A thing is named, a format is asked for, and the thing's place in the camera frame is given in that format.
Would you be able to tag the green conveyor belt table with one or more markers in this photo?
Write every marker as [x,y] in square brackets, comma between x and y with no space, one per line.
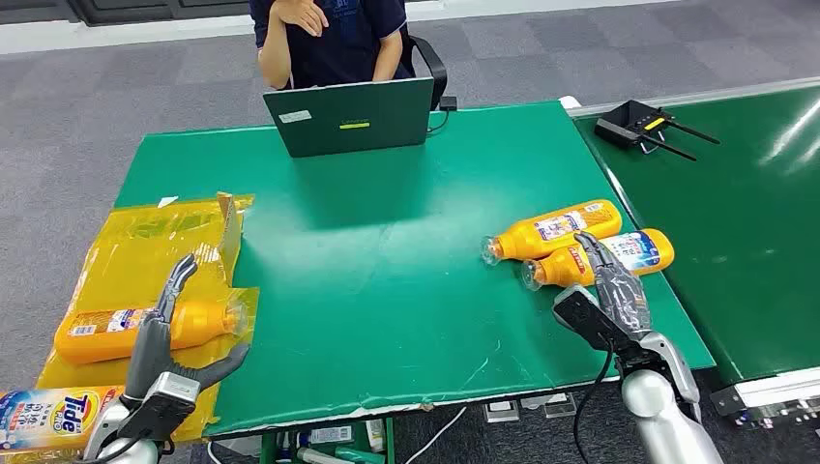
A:
[737,224]

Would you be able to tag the brown cardboard piece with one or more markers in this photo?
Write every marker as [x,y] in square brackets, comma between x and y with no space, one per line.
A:
[229,230]

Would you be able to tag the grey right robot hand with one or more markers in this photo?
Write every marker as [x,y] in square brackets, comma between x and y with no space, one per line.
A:
[618,294]

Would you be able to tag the black remote controller with antennas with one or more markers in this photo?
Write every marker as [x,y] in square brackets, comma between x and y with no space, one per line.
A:
[624,125]

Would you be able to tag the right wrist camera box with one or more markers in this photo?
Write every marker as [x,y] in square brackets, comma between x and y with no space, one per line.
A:
[583,317]

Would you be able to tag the person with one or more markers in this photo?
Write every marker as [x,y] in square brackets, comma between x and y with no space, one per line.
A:
[333,51]

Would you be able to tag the orange bottle with barcode label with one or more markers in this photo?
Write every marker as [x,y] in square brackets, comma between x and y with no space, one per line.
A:
[96,333]

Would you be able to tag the black office chair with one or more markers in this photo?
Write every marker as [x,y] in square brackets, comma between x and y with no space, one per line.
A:
[430,61]

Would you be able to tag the dark green laptop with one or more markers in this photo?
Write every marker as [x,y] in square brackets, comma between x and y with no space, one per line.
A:
[352,118]

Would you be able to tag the white corner piece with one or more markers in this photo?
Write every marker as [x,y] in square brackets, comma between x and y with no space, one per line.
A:
[569,102]

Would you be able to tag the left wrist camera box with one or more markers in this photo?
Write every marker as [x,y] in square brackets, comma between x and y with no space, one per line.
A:
[160,410]

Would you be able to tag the black power adapter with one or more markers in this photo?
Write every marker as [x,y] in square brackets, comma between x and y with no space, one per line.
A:
[448,103]

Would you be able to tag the dark framed glass partition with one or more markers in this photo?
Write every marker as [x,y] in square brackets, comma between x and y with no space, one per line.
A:
[128,9]

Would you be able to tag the Tide detergent bottle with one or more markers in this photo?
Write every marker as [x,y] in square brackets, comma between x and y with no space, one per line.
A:
[51,416]

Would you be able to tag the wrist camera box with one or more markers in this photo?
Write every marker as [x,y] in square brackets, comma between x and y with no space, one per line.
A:
[583,317]
[160,410]

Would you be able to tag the orange bottle with blue label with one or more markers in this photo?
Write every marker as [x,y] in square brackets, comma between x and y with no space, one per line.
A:
[640,253]

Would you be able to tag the green bottle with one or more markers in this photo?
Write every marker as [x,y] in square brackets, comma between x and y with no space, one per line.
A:
[359,456]

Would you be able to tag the white paper scrap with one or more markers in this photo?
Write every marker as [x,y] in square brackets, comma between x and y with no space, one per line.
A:
[166,202]

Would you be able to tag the white labelled bottle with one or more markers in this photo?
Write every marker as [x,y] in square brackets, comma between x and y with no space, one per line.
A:
[330,435]

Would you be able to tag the grey floor socket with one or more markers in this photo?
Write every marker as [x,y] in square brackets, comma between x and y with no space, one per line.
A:
[551,405]
[501,412]

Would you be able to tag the orange bottle with white label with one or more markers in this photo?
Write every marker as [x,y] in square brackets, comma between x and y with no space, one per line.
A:
[557,230]

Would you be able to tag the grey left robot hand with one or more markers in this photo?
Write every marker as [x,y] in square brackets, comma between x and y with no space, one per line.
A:
[150,352]

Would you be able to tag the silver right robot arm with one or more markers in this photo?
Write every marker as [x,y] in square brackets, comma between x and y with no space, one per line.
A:
[660,416]

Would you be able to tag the yellow plastic bag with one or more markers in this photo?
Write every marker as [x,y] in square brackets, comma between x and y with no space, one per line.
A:
[141,256]

